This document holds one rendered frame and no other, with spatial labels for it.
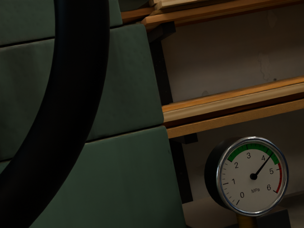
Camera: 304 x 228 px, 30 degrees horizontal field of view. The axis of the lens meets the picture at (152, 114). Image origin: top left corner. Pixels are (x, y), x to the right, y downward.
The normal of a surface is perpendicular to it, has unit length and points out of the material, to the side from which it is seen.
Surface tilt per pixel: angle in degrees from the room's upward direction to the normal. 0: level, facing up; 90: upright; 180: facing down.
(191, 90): 90
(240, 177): 90
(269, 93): 90
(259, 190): 90
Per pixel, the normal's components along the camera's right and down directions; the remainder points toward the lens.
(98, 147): 0.29, -0.01
